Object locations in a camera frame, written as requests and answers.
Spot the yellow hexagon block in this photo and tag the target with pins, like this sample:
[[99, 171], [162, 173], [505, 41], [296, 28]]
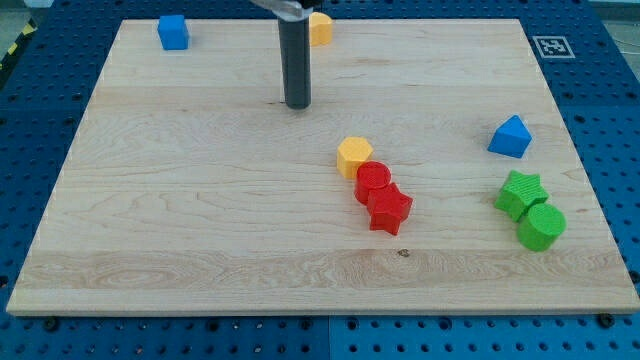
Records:
[[352, 152]]

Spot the blue triangle block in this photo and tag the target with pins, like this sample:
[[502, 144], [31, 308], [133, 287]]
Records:
[[511, 138]]

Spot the red cylinder block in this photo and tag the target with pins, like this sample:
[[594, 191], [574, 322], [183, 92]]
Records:
[[371, 175]]

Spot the red star block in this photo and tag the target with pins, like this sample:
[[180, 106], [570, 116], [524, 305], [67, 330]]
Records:
[[388, 207]]

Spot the light wooden board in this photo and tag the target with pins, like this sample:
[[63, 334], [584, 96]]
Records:
[[190, 189]]

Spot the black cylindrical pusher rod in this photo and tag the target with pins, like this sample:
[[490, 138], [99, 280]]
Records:
[[295, 62]]

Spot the yellow rounded block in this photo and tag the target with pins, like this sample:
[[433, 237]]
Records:
[[320, 29]]

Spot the green star block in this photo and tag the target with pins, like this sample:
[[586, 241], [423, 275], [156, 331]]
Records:
[[519, 193]]

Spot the blue cube block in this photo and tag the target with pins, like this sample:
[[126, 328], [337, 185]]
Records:
[[173, 32]]

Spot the green cylinder block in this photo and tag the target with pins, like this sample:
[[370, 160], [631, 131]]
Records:
[[540, 227]]

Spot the white fiducial marker tag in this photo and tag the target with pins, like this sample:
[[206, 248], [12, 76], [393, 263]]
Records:
[[553, 47]]

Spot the silver rod mount clamp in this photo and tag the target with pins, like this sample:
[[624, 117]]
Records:
[[289, 10]]

